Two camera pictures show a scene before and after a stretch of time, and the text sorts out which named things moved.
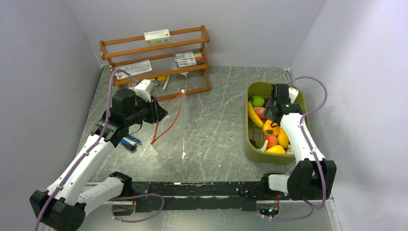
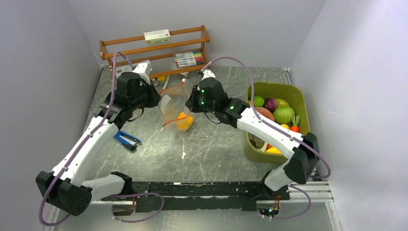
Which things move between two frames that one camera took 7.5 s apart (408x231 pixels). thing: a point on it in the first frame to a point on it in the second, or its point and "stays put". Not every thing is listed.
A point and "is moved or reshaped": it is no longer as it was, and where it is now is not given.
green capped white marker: (166, 83) stays put
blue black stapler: (130, 143) stays put
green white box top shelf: (157, 36) stays put
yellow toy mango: (276, 149) stays put
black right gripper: (267, 112) to (192, 105)
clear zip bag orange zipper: (170, 135) to (172, 101)
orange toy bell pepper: (268, 130) is moved or reshaped
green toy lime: (257, 101) stays put
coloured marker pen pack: (191, 58) stays put
